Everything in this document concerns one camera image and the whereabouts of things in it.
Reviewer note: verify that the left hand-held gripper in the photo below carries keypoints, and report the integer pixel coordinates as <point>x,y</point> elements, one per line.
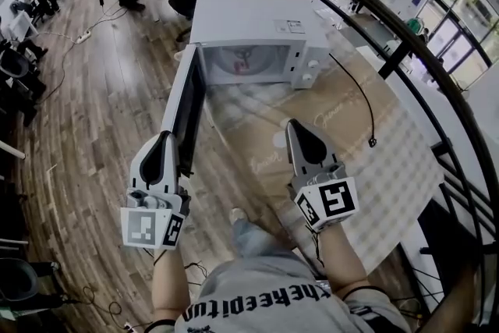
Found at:
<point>144,226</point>

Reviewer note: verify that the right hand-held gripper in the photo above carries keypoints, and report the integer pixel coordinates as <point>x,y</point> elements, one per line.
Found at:
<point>331,202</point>

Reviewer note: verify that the white power strip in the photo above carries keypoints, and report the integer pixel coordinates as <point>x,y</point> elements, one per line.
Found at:
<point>130,327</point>
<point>83,36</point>

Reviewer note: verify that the person's white shoe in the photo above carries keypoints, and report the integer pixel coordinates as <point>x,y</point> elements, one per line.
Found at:
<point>238,215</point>

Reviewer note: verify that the beige checked tablecloth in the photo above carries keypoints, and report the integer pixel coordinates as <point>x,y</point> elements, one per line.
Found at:
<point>351,175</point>

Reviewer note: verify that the black curved railing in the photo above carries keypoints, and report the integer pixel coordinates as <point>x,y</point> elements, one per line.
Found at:
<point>394,60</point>

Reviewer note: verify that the person's grey printed t-shirt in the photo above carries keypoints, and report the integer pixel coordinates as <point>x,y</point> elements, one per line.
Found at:
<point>273,296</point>

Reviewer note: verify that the large glass window wall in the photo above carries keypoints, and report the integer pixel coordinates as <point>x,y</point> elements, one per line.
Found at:
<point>464,19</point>

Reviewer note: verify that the white microwave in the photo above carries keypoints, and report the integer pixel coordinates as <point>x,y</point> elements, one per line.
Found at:
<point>249,17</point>

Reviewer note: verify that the person's left forearm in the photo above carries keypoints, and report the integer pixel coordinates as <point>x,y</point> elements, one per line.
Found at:
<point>169,284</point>

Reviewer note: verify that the dark round chair seat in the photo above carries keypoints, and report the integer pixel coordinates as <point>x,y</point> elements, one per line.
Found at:
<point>17,280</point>

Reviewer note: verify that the small red object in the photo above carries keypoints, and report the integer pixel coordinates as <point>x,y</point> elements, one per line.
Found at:
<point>240,67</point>

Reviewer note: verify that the round glass turntable plate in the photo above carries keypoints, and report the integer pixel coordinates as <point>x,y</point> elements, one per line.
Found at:
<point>261,60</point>

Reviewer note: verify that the blue wall sign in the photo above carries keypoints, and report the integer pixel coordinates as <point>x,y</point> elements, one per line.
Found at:
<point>416,0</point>

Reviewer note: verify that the person's right forearm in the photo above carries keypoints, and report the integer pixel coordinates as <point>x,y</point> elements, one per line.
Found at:
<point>339,261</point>

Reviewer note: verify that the green bag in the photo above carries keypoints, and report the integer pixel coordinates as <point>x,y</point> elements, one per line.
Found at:
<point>415,25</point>

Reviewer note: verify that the person's blue jeans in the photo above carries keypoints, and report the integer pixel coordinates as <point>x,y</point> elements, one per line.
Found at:
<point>257,238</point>

